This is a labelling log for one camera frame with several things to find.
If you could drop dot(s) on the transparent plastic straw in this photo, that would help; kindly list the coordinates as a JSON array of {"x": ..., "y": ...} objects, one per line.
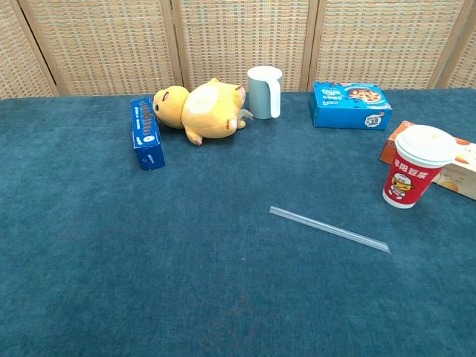
[{"x": 327, "y": 228}]

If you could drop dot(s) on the red white yogurt cup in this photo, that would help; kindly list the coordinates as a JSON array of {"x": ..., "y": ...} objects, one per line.
[{"x": 409, "y": 175}]

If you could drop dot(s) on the yellow plush toy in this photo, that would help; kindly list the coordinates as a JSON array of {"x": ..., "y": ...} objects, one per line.
[{"x": 212, "y": 111}]

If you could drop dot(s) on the long dark blue cookie box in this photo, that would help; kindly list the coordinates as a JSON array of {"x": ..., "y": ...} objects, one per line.
[{"x": 147, "y": 134}]

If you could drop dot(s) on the blue chocolate chip cookie box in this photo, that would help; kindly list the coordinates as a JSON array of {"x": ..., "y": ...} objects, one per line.
[{"x": 349, "y": 108}]

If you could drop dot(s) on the woven rattan folding screen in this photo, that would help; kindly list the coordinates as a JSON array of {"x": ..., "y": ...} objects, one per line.
[{"x": 238, "y": 41}]

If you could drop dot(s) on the orange biscuit roll box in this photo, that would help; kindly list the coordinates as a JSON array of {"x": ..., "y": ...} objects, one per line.
[{"x": 463, "y": 171}]

